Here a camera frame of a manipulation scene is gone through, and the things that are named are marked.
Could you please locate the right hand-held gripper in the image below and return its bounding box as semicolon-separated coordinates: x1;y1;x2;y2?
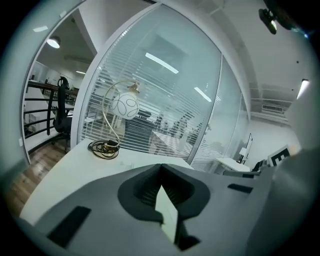
223;146;291;179

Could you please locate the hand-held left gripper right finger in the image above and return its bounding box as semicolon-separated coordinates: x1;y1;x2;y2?
161;163;272;251

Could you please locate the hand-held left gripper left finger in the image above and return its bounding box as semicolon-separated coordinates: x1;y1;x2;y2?
21;163;176;256

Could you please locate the white board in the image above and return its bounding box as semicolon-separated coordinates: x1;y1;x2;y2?
154;184;180;245

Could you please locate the white side table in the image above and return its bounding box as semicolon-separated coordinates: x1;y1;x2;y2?
216;156;252;175

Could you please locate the frosted glass partition panel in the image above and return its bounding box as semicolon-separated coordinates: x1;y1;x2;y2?
192;56;251;171

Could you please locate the white air vent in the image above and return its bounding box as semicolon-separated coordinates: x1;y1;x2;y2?
261;103;285;114

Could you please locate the black office chair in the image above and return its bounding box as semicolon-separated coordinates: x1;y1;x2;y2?
51;76;73;154

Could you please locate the long ceiling light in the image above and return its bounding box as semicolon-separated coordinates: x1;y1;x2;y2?
296;78;311;101

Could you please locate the glass partition with blinds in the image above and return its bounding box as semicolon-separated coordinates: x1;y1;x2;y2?
77;3;223;163

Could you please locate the gold lamp with globe shade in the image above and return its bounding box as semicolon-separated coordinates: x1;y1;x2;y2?
101;79;141;154

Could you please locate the black metal railing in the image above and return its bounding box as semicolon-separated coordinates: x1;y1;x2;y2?
23;82;78;141

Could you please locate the frosted glass door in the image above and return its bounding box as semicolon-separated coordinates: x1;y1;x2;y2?
1;0;83;176

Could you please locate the round ceiling lamp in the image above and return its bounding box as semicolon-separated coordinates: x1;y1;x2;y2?
46;35;61;49

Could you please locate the black lamp cable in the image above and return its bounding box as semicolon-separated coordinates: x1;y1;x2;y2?
87;139;121;160

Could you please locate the black head-worn camera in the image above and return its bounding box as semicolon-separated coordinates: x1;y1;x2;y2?
258;8;278;35

